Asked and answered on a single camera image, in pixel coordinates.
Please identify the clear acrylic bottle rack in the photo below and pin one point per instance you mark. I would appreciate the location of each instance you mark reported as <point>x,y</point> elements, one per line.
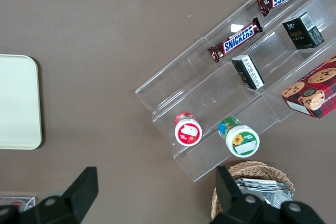
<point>26,200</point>

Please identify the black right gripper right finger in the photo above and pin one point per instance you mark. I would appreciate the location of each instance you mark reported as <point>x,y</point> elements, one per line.
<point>228,197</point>

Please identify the red gum jar white lid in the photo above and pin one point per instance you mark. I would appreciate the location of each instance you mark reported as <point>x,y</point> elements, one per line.
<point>187,132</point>

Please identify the clear acrylic stepped display stand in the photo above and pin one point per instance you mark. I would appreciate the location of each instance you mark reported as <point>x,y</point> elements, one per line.
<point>194,77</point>

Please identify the cream plastic tray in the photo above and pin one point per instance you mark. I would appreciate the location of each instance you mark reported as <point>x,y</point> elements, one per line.
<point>18,103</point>

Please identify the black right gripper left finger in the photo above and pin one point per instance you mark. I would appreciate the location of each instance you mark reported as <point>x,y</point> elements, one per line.
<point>76,197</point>

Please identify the small black carton box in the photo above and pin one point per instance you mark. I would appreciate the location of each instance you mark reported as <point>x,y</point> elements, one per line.
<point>248,73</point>
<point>302,32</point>

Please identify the light wicker basket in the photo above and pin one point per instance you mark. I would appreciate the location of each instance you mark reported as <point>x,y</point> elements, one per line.
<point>262,167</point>

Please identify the stack of foil containers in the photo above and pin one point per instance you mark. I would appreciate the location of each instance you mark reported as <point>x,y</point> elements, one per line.
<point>265,188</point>

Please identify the small white paper label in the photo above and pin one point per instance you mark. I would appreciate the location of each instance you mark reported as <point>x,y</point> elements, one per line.
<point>236,27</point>

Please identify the red plaid cookie box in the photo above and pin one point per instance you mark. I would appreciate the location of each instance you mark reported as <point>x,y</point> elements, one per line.
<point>312,95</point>

